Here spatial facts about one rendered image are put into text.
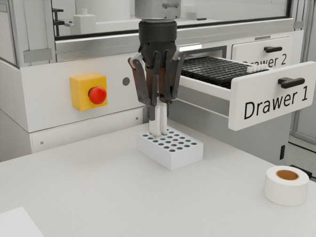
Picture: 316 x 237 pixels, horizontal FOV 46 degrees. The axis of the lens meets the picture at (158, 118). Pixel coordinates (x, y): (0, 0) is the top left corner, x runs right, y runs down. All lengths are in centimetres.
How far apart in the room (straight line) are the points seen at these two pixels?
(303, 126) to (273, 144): 148
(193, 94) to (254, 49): 41
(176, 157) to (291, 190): 22
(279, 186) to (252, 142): 74
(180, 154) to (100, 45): 32
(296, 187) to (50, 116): 53
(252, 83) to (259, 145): 66
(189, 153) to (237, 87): 16
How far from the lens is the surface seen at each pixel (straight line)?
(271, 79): 84
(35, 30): 82
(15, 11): 81
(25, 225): 54
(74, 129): 90
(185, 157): 75
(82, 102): 84
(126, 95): 95
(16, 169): 80
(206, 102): 85
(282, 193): 66
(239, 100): 77
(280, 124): 150
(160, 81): 78
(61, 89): 86
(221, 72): 94
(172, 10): 72
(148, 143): 79
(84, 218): 62
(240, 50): 119
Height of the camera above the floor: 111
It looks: 20 degrees down
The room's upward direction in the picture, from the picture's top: straight up
